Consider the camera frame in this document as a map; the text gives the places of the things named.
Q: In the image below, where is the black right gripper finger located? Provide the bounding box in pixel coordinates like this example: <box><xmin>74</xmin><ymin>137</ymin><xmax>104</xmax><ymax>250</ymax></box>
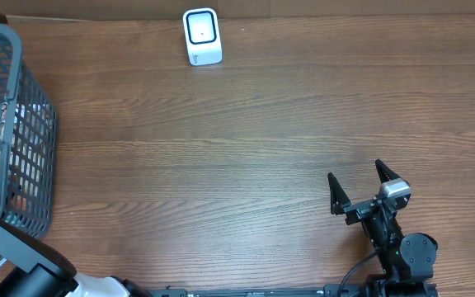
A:
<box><xmin>327</xmin><ymin>172</ymin><xmax>351</xmax><ymax>215</ymax></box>
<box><xmin>375</xmin><ymin>159</ymin><xmax>400</xmax><ymax>183</ymax></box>

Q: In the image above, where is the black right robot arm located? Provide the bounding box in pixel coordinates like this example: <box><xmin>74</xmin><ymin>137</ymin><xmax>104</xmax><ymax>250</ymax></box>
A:
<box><xmin>323</xmin><ymin>159</ymin><xmax>439</xmax><ymax>297</ymax></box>

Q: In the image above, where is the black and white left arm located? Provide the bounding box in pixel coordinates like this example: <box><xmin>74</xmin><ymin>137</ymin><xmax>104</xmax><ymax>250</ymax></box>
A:
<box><xmin>0</xmin><ymin>218</ymin><xmax>149</xmax><ymax>297</ymax></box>

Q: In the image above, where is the white barcode scanner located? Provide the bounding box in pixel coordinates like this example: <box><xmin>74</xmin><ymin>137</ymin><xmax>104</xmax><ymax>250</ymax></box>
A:
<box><xmin>182</xmin><ymin>7</ymin><xmax>223</xmax><ymax>66</ymax></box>

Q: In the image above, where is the grey plastic mesh basket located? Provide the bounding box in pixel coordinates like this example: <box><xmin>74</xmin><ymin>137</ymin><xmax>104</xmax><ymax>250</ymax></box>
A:
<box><xmin>0</xmin><ymin>24</ymin><xmax>59</xmax><ymax>238</ymax></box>

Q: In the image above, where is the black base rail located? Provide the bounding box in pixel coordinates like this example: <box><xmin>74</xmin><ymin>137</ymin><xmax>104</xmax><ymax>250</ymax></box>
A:
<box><xmin>146</xmin><ymin>284</ymin><xmax>370</xmax><ymax>297</ymax></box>

